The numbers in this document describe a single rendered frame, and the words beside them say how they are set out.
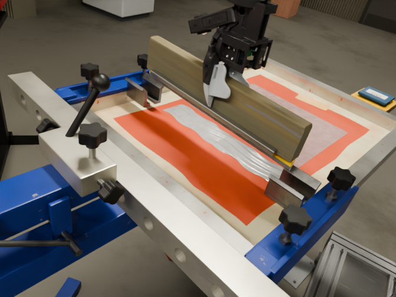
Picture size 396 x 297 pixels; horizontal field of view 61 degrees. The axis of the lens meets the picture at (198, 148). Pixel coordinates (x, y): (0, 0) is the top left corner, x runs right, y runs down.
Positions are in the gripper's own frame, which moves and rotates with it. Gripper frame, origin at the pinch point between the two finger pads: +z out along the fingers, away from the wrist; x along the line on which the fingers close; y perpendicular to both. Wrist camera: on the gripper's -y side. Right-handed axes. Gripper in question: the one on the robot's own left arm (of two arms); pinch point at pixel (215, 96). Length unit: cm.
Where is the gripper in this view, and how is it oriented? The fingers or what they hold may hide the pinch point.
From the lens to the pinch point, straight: 69.1
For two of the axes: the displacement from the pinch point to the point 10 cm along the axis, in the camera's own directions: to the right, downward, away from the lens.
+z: -1.7, 8.0, 5.7
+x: 6.9, -3.2, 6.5
